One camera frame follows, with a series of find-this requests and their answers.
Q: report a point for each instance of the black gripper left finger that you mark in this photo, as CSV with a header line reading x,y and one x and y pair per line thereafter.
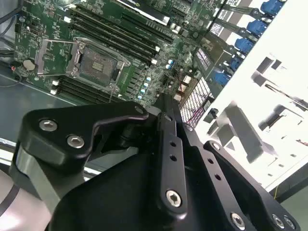
x,y
60,125

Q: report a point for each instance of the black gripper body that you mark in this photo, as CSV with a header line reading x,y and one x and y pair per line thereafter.
x,y
108,204

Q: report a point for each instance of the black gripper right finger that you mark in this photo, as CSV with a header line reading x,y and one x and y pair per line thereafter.
x,y
223,192

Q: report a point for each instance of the metal socket cover frame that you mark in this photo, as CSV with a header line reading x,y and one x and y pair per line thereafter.
x,y
41,56

